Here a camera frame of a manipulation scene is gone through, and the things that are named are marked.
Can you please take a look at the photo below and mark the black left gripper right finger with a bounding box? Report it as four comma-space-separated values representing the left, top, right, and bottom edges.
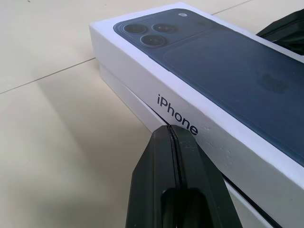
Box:
166, 124, 244, 228

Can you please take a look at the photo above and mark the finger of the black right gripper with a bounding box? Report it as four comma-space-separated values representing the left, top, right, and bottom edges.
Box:
257, 9, 304, 57

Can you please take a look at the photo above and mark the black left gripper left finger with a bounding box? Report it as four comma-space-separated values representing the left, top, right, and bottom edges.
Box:
124, 124, 181, 228

